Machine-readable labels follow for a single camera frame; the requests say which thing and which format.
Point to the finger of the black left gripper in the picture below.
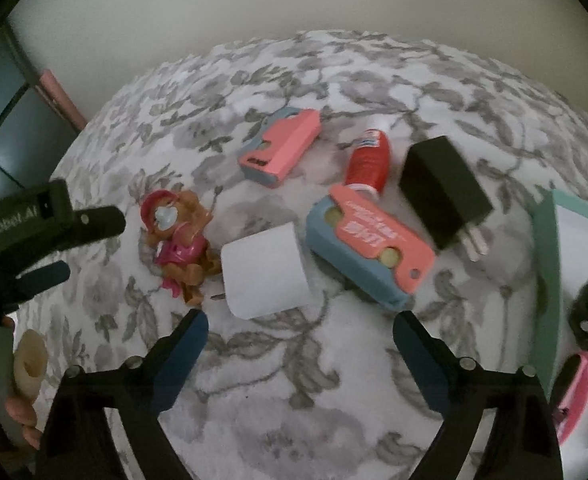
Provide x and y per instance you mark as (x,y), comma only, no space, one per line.
(98,223)
(17,290)

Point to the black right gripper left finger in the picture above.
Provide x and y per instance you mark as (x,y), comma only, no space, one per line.
(77,442)

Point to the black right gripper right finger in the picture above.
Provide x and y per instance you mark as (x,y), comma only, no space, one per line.
(522,443)

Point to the pink object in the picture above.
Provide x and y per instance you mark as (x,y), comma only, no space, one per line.
(569,395)

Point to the brown pink toy dog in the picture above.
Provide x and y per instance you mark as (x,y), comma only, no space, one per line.
(175,223)

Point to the white cube charger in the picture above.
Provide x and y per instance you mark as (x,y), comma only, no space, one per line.
(264,273)

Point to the pink blue box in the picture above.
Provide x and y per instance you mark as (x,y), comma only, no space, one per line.
(282,139)
(380,255)

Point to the black wall charger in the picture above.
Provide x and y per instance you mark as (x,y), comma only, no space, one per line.
(446,196)

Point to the red white bottle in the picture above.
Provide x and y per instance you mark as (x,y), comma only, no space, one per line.
(369,163)

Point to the person left hand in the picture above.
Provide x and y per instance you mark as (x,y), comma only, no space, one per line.
(29,366)

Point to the dark cabinet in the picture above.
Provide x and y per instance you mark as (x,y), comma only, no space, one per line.
(34,136)

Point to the teal framed white tray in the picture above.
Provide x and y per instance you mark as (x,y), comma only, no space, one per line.
(560,230)

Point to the grey floral bed blanket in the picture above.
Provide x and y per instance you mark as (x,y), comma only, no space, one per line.
(315,392)

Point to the pink board by wall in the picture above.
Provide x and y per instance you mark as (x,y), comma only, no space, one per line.
(61,100)

